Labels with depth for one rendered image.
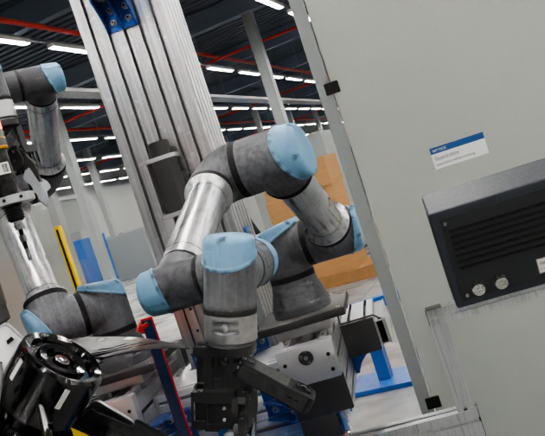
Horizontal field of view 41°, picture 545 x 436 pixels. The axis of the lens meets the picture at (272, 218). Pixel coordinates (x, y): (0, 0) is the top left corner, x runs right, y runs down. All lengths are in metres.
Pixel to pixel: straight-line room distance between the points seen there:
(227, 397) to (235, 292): 0.15
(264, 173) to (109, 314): 0.70
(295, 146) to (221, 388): 0.54
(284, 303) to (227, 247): 0.84
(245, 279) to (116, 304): 0.97
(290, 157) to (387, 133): 1.41
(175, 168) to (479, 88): 1.29
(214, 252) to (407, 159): 1.85
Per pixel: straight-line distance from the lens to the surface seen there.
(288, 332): 1.81
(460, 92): 2.81
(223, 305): 1.00
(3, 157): 1.14
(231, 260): 0.99
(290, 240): 1.80
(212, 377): 1.05
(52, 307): 1.94
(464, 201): 1.30
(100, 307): 1.94
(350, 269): 9.18
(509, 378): 2.94
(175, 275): 1.14
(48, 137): 1.99
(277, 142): 1.42
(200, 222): 1.27
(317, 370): 1.72
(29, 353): 1.01
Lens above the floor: 1.35
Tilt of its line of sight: 2 degrees down
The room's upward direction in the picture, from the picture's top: 18 degrees counter-clockwise
